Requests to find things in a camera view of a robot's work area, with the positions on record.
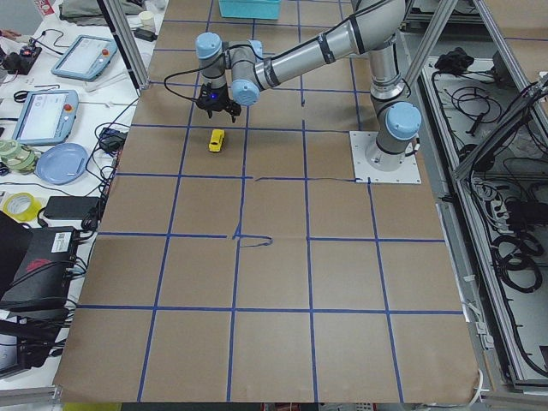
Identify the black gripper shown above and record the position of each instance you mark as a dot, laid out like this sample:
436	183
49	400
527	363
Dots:
221	98

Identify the yellow beetle toy car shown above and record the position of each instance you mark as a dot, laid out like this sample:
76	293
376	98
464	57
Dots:
216	140

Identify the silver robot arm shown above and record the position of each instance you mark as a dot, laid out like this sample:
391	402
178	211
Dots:
235	73

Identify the light blue plastic bin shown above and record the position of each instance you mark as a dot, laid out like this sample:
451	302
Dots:
250	9

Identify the white paper cup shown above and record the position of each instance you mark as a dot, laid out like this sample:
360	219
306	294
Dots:
147	20

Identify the upper teach pendant tablet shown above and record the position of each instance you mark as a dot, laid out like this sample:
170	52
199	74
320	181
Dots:
86	59

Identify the teach pendant tablet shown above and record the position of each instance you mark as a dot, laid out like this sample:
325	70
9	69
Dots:
86	59
47	117

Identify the light blue plastic plate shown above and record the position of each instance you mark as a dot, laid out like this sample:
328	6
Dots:
62	163

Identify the lower teach pendant tablet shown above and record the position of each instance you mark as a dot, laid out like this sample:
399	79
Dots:
47	117

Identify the black power adapter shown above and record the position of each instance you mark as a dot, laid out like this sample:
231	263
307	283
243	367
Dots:
69	207

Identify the yellow tape roll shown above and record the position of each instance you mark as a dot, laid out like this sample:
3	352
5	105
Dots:
22	207

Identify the black computer box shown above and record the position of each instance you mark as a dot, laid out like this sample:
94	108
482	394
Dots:
35	264

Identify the aluminium frame post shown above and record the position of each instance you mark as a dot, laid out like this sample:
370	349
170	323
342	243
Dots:
124	38

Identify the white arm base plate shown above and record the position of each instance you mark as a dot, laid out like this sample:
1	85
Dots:
371	165

